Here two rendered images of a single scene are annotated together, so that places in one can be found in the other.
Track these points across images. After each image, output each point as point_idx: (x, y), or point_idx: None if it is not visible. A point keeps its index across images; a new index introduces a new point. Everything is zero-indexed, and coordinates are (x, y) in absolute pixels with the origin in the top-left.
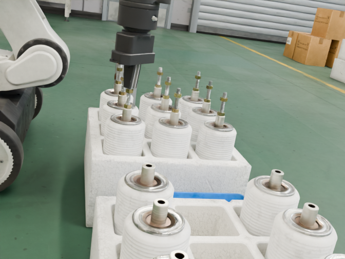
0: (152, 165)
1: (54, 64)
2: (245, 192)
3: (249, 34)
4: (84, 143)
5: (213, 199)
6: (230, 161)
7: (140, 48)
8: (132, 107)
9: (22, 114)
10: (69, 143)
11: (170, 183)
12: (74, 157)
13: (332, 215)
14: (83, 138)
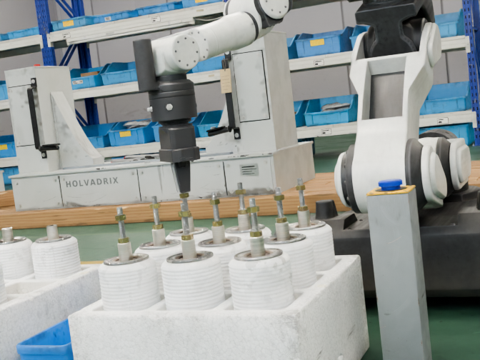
0: (49, 226)
1: (334, 178)
2: (73, 359)
3: None
4: (446, 348)
5: (41, 291)
6: (94, 306)
7: (163, 143)
8: (227, 231)
9: (347, 243)
10: (445, 339)
11: (41, 243)
12: (380, 341)
13: None
14: (471, 348)
